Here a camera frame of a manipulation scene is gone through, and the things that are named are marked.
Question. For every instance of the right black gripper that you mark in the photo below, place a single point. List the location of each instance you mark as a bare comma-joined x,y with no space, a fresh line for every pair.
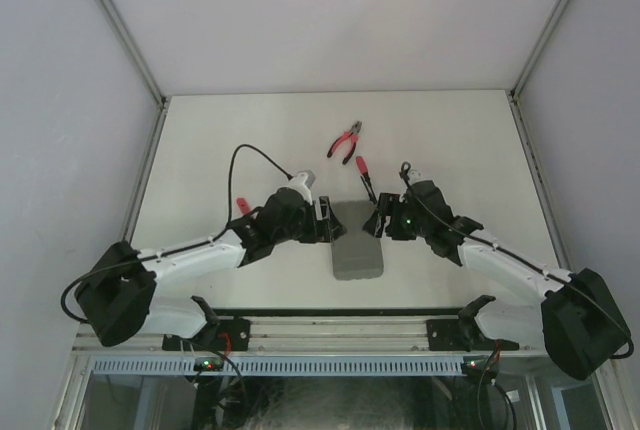
388,205

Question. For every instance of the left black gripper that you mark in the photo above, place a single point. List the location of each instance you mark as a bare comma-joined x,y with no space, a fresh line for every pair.
327,230

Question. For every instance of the grey plastic tool case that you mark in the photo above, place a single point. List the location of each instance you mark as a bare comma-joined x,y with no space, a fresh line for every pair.
356,255

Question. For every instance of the red black screwdriver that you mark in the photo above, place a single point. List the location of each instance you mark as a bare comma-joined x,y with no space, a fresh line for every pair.
369,189
363,169

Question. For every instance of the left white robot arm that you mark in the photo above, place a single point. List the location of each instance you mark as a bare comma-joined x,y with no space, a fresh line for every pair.
123,295

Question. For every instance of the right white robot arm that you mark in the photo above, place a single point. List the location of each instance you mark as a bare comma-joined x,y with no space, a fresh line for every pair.
573,317

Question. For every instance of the red utility knife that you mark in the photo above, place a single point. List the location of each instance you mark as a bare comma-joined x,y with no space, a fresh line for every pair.
243,206

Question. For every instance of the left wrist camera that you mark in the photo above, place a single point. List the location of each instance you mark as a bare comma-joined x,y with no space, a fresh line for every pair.
302,183

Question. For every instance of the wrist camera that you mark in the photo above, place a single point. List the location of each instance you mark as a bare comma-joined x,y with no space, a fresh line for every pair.
302,183
414,177

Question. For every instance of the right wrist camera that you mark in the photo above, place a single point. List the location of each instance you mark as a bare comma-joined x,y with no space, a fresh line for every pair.
414,177

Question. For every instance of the red handled pliers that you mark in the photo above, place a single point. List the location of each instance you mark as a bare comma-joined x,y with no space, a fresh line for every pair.
351,136

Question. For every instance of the aluminium mounting rail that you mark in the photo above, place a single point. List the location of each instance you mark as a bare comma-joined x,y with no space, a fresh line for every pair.
299,334

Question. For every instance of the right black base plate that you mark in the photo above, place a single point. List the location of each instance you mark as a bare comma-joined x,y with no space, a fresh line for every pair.
451,334

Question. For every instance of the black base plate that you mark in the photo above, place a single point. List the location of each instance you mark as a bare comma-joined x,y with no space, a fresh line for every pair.
228,336
451,334

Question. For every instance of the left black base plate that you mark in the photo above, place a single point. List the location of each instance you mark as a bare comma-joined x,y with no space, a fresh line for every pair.
228,336

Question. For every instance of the blue slotted cable duct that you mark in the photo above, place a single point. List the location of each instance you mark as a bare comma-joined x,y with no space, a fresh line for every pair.
281,366

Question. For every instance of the left aluminium frame post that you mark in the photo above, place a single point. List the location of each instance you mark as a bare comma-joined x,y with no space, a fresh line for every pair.
128,43

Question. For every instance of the aluminium frame post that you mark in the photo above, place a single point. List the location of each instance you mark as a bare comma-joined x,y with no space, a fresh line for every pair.
128,43
531,153

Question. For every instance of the right aluminium frame post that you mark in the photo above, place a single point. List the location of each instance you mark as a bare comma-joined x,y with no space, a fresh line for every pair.
531,153

